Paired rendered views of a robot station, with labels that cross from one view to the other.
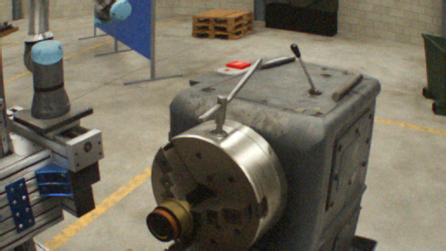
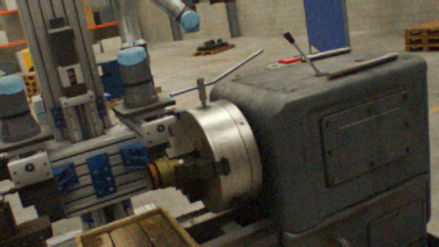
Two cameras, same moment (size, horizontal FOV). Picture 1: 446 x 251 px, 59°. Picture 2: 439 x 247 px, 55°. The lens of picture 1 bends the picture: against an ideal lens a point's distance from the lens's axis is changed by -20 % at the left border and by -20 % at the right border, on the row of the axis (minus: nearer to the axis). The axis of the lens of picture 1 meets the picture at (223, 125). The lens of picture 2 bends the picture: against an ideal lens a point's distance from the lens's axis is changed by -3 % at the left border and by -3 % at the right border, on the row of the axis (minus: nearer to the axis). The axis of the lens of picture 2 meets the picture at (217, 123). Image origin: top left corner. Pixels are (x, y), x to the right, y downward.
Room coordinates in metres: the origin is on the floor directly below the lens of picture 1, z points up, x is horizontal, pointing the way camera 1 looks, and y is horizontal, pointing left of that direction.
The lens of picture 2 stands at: (0.01, -0.67, 1.52)
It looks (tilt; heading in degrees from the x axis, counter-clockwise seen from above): 16 degrees down; 34
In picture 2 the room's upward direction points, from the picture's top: 10 degrees counter-clockwise
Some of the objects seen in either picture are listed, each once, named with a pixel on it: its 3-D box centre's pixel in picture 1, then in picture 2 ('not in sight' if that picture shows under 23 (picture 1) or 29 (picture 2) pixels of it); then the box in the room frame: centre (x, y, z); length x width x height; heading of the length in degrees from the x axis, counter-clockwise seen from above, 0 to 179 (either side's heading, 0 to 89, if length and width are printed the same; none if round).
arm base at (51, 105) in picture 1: (49, 97); (139, 91); (1.33, 0.57, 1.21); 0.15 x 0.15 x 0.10
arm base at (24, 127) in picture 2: not in sight; (18, 123); (0.91, 0.83, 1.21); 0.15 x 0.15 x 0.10
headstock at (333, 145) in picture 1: (287, 143); (318, 125); (1.33, -0.19, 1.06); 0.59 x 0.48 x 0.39; 146
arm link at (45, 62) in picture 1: (46, 62); (133, 64); (1.33, 0.57, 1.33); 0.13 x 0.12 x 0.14; 36
